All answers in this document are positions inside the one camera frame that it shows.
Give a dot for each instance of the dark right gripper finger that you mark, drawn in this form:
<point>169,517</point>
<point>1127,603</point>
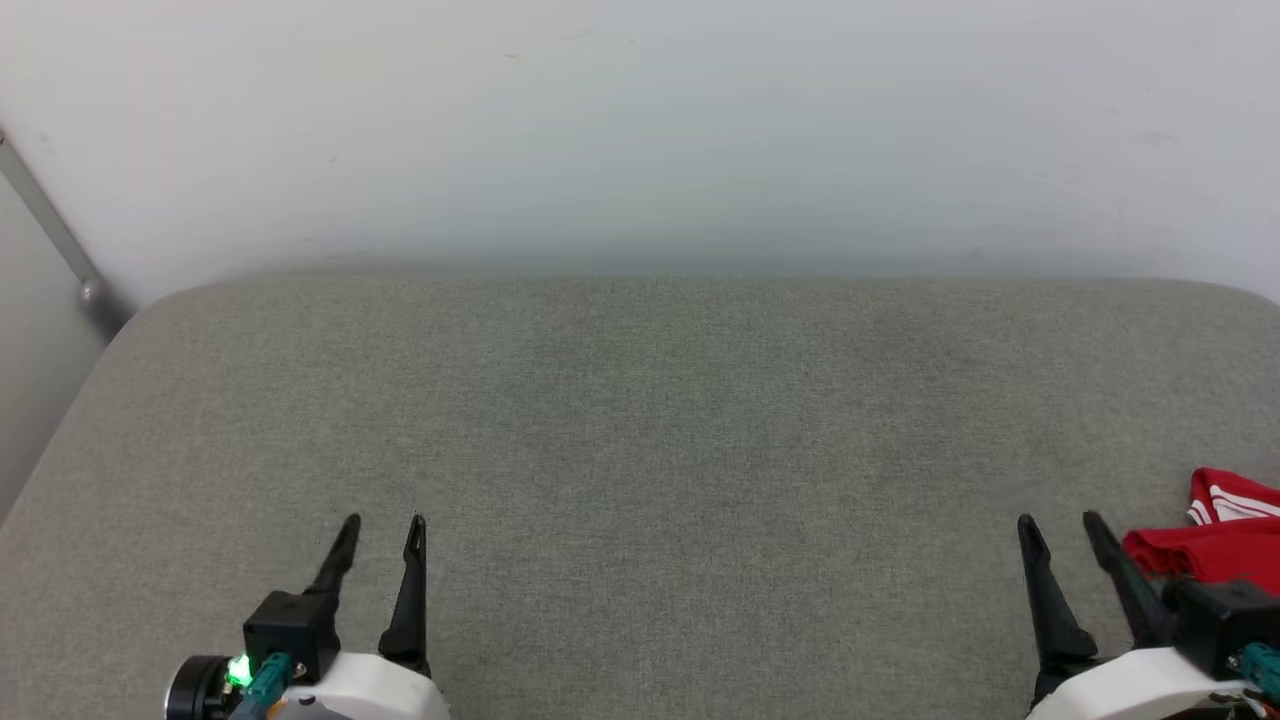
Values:
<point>1130,585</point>
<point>1050,610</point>

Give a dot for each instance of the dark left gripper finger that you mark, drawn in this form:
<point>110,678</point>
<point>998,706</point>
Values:
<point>338,560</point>
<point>408,600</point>

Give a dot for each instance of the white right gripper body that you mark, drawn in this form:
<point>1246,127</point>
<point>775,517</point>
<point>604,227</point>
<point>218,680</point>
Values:
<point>1130,690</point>

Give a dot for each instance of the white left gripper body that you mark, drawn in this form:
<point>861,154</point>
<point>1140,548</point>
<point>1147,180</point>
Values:
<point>370,692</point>

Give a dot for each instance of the red and white jersey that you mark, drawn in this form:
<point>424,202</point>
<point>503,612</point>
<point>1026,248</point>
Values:
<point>1220,545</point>

